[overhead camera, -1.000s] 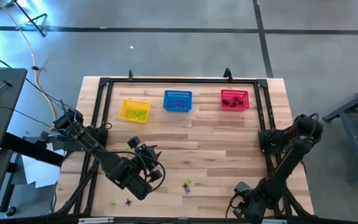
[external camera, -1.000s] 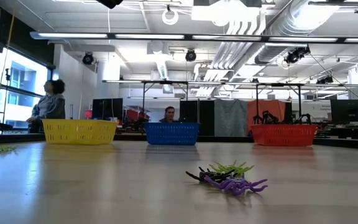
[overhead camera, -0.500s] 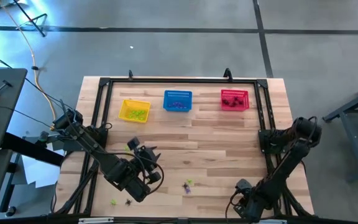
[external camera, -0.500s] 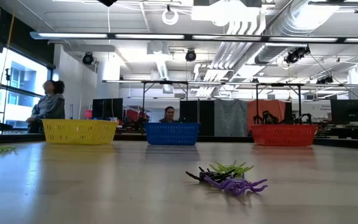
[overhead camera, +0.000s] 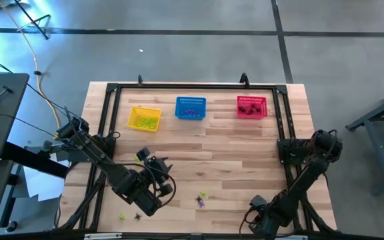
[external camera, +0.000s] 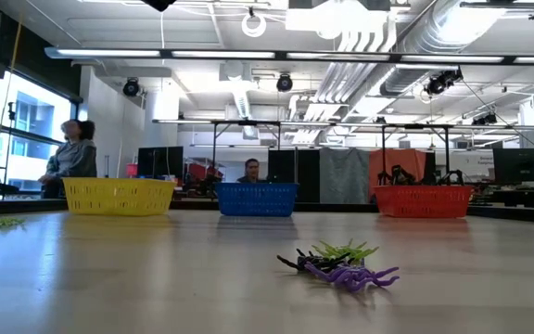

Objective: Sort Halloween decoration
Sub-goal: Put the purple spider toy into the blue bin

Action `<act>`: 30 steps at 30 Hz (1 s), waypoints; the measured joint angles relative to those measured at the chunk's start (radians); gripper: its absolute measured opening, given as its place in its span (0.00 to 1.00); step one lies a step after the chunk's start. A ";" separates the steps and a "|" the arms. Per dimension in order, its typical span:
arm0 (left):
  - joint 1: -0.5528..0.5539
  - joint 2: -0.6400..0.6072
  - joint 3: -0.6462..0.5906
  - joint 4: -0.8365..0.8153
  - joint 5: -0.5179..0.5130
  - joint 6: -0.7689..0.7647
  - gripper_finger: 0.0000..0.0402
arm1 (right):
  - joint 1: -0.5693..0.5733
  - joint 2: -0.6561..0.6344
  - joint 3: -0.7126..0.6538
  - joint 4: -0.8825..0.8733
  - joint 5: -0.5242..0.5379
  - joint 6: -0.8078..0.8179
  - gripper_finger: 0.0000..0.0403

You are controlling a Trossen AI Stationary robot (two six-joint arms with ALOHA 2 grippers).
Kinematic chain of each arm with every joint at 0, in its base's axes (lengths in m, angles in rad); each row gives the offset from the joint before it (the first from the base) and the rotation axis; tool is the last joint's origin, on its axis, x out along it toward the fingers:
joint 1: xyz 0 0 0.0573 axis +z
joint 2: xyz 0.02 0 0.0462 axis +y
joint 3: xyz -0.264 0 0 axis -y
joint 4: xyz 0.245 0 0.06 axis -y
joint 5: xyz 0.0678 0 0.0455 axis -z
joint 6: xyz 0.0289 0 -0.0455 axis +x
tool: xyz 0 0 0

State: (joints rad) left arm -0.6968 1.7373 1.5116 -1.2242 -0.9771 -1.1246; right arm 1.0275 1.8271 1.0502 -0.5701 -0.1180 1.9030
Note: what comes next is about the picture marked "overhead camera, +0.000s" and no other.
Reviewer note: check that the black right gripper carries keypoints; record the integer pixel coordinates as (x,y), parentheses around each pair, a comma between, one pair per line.
(265,223)

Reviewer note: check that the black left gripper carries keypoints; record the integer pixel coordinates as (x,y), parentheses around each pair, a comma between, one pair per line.
(156,170)

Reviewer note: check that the green plastic spider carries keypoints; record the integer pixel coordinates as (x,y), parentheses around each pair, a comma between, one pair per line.
(148,120)
(136,159)
(121,216)
(204,194)
(152,126)
(141,124)

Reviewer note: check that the purple plastic spider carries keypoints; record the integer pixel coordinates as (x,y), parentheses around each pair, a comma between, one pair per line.
(194,114)
(189,112)
(201,204)

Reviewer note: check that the black plastic spider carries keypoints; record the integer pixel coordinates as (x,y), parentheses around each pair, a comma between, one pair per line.
(198,199)
(249,112)
(137,216)
(242,109)

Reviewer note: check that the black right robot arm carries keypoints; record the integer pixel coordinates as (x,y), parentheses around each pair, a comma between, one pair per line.
(298,186)

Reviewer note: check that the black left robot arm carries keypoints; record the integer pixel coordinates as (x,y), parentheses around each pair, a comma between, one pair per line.
(112,170)

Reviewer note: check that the yellow plastic basket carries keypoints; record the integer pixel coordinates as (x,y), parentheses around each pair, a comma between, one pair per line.
(132,116)

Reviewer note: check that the blue plastic basket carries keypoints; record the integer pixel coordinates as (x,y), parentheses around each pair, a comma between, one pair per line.
(182,101)

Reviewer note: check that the black table clamp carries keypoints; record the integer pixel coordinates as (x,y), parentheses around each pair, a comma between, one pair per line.
(244,79)
(140,80)

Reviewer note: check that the red plastic basket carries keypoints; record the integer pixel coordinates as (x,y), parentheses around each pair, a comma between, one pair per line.
(245,100)

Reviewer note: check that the white paper sheets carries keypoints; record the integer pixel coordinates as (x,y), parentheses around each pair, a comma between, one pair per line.
(42,186)

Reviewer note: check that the black support beam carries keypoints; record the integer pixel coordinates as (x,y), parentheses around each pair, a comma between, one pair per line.
(35,160)

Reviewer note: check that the dark grey side desk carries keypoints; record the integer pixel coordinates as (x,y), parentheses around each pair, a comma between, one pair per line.
(8,133)

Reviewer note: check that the black stand legs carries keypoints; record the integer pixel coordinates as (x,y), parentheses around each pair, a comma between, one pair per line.
(33,23)

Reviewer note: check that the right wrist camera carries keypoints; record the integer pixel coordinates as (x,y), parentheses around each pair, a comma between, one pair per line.
(258,201)

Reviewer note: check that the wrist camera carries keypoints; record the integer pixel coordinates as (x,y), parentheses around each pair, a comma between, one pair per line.
(142,154)
(258,201)

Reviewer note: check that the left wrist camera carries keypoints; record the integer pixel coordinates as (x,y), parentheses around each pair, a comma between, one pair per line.
(142,154)

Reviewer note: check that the silver aluminium bracket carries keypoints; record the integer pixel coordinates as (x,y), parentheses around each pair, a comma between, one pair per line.
(102,236)
(292,237)

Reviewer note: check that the black aluminium table frame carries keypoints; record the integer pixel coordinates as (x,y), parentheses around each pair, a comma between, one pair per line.
(195,86)

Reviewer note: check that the blue-grey metal table frame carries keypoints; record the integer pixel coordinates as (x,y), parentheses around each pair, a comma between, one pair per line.
(372,133)

